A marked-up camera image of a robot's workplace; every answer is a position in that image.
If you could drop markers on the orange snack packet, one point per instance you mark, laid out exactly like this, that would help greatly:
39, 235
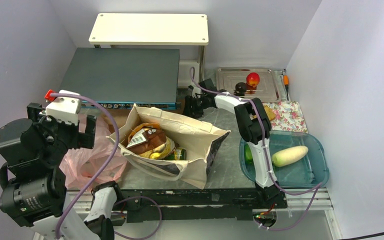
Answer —
142, 126

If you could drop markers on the dark blue network switch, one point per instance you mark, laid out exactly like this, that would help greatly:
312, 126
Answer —
118, 78

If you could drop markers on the white radish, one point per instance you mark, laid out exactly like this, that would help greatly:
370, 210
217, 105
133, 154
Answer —
289, 156

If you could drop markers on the orange handled screwdriver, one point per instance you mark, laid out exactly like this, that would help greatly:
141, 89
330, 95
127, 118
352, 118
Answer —
286, 85

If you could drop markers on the beige canvas tote bag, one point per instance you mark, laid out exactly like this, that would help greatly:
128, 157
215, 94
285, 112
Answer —
200, 139

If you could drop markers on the green pepper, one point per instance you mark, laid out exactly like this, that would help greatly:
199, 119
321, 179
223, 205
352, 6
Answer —
248, 158

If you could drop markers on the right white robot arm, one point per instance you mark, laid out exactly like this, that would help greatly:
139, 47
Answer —
254, 128

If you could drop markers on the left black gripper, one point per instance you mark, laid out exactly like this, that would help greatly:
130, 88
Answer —
79, 138

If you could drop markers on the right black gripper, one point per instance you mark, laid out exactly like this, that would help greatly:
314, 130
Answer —
188, 103

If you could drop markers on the silver metal tray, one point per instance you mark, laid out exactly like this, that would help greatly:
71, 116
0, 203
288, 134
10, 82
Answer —
267, 90

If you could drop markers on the yellow snack packet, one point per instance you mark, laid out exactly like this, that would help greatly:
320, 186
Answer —
158, 149

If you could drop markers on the brown bread slice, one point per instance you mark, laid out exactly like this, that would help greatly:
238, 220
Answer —
270, 113

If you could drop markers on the white two-tier shelf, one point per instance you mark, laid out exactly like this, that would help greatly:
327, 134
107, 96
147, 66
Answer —
153, 29

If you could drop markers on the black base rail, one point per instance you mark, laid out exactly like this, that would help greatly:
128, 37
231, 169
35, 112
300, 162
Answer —
197, 204

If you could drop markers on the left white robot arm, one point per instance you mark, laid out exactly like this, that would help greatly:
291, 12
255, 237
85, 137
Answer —
34, 193

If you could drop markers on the floral cloth mat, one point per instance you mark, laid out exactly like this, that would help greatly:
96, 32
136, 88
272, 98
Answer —
289, 116

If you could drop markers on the pink plastic grocery bag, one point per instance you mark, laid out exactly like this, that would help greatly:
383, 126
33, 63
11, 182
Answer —
80, 165

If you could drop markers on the red apple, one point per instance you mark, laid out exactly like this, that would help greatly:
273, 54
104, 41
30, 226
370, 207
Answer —
253, 79

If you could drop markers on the brown snack packet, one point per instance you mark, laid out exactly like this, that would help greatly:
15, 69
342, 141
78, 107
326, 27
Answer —
147, 140

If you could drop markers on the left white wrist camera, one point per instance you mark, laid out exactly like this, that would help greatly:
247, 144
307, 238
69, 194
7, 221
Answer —
63, 109

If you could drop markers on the teal plastic tray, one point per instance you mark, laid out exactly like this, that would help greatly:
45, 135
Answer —
308, 171

